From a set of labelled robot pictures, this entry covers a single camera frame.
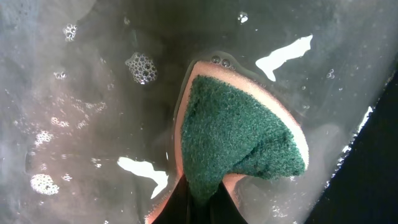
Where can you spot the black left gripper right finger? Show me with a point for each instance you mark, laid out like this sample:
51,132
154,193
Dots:
223,209

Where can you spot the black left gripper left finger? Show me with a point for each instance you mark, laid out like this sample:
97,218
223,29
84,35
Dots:
178,209

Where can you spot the green orange sponge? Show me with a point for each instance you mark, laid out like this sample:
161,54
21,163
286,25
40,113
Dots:
226,128

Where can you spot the black water tray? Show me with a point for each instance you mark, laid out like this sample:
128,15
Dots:
89,90

